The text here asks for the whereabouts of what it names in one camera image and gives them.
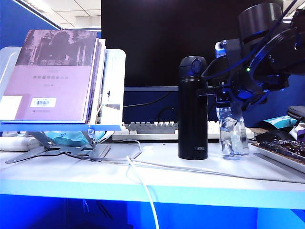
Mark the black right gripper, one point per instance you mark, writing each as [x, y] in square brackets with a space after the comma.
[247, 90]

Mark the clear mineral water bottle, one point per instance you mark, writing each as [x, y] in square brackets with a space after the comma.
[231, 138]

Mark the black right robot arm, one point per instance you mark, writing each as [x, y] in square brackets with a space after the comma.
[259, 19]

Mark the black thermos flask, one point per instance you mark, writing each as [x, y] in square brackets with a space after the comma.
[193, 114]

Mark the brown cardboard box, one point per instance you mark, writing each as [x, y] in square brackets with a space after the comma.
[256, 130]

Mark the white grey mechanical keyboard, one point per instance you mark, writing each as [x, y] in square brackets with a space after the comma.
[147, 130]

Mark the black computer monitor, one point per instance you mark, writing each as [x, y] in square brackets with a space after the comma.
[155, 43]

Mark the black computer mouse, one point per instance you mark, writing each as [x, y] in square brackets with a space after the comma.
[271, 136]

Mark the teal white packet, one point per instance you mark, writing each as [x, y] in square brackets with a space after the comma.
[281, 121]

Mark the gold plastic cherry tray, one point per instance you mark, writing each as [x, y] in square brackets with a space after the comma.
[274, 152]

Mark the grey fabric zip case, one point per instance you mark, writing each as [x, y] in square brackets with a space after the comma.
[297, 113]

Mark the white cover book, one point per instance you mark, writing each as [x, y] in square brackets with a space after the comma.
[114, 71]

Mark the teal plastic bag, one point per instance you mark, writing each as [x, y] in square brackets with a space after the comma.
[66, 138]

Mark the white metal book stand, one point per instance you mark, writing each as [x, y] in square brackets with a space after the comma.
[59, 127]

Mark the purple cover book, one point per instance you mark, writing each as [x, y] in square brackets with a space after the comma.
[52, 83]

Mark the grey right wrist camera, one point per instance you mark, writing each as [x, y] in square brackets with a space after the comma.
[234, 53]

